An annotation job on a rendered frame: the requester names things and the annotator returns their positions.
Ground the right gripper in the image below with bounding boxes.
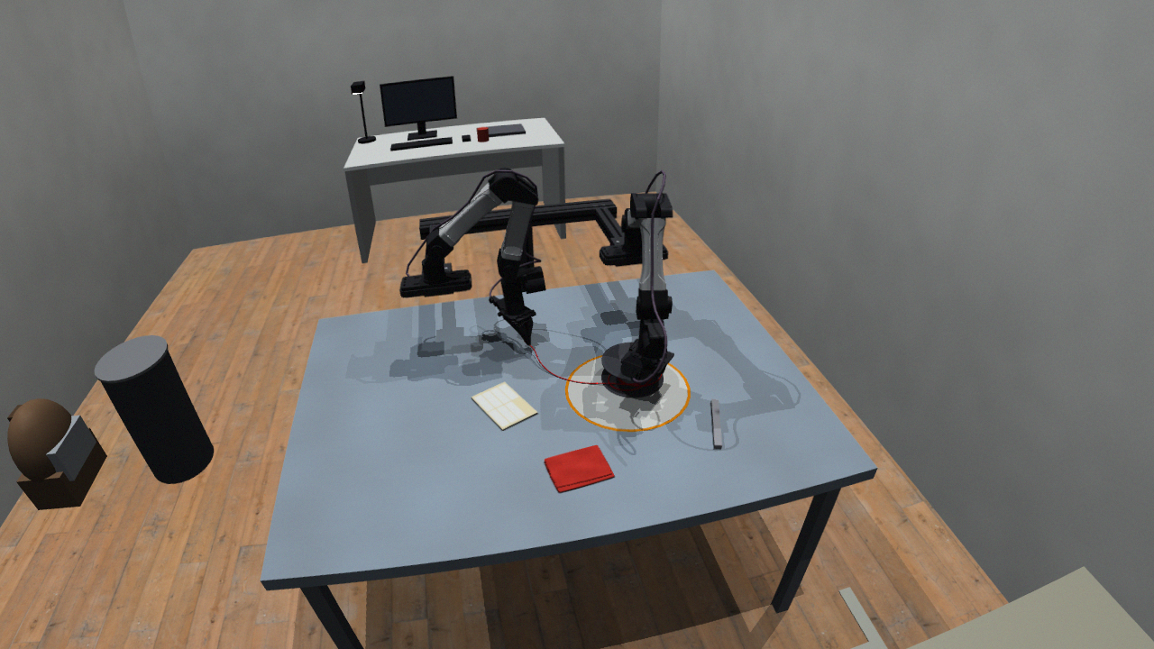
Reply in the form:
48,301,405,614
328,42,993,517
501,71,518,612
499,294,535,345

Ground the red cloth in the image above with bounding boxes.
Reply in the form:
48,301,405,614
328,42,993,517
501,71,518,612
545,445,615,493

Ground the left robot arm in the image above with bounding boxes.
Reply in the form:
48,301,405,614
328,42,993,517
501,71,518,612
600,193,673,381

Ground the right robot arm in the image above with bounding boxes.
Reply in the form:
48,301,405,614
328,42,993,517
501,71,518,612
400,172,545,311

